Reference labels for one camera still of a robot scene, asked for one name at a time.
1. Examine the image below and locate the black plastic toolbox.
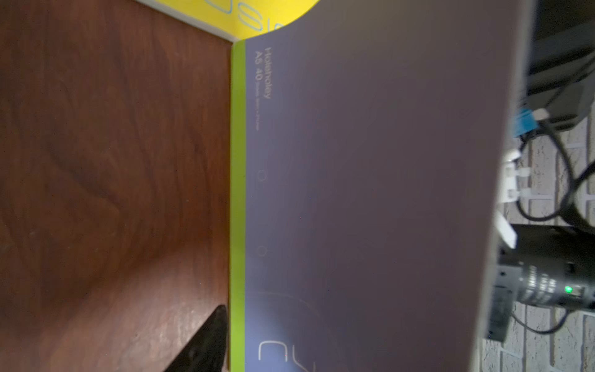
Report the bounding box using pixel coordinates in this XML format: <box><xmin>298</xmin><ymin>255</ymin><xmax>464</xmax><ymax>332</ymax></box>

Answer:
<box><xmin>526</xmin><ymin>1</ymin><xmax>594</xmax><ymax>132</ymax></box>

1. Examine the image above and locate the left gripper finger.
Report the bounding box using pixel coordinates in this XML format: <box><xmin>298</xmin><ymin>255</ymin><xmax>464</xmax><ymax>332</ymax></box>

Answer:
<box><xmin>164</xmin><ymin>305</ymin><xmax>229</xmax><ymax>372</ymax></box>

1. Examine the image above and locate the notebook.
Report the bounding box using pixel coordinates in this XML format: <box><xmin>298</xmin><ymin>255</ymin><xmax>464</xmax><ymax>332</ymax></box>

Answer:
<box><xmin>139</xmin><ymin>0</ymin><xmax>318</xmax><ymax>43</ymax></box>
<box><xmin>229</xmin><ymin>1</ymin><xmax>534</xmax><ymax>371</ymax></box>

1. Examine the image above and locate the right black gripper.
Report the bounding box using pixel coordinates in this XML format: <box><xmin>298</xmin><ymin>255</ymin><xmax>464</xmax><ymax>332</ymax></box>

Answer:
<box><xmin>486</xmin><ymin>225</ymin><xmax>594</xmax><ymax>343</ymax></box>

